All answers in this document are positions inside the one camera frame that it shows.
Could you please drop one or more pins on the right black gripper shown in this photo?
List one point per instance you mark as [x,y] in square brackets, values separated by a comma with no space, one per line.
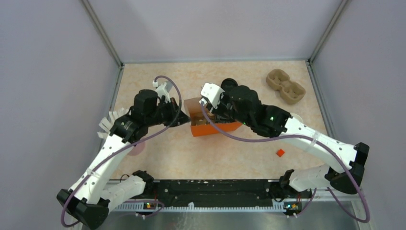
[224,96]

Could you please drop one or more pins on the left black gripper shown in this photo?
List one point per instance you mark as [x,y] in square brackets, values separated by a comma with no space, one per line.
[178,117]

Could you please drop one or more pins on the orange paper bag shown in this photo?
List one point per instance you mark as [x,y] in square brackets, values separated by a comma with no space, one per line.
[192,106]

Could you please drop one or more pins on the single pulp cup carrier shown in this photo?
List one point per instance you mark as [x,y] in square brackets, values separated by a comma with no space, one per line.
[199,119]

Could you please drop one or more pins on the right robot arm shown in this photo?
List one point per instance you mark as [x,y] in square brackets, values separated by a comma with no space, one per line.
[344,164]

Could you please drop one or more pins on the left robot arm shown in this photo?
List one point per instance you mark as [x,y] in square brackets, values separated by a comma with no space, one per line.
[88,201]

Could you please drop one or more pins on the stack of black lids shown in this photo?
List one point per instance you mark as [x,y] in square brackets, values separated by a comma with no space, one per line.
[228,84]

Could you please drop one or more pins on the pink plastic cup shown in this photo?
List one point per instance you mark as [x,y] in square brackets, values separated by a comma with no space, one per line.
[137,149]

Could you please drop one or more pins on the brown pulp cup carrier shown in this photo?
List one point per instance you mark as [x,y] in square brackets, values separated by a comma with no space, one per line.
[290,91]

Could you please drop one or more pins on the small red cube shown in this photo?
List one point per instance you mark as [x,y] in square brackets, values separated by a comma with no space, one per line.
[280,152]

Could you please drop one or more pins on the white plastic stirrers bundle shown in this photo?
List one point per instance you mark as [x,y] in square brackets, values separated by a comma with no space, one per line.
[107,123]

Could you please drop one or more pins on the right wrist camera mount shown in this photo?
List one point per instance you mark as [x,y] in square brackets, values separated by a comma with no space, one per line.
[211,94]

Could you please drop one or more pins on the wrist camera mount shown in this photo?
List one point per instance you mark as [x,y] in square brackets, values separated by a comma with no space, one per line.
[211,94]
[163,89]

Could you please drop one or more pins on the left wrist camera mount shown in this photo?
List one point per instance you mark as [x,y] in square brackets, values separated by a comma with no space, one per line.
[163,89]

